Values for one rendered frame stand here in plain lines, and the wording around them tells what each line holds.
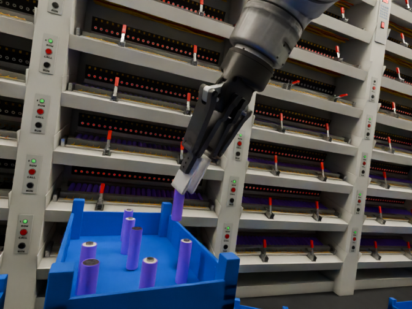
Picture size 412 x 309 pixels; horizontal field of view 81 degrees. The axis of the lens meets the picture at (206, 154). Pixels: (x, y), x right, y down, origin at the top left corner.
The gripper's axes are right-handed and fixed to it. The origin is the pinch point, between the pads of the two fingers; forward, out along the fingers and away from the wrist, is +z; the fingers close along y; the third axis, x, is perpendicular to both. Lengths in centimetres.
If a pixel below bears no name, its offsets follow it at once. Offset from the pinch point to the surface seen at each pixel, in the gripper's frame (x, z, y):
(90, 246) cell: -1.4, 10.5, -14.4
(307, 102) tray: 16, -29, 82
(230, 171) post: 19, 11, 54
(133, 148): 46, 19, 27
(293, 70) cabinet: 37, -44, 97
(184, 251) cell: -7.9, 8.9, -3.4
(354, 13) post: 31, -87, 116
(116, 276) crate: -2.9, 16.7, -8.8
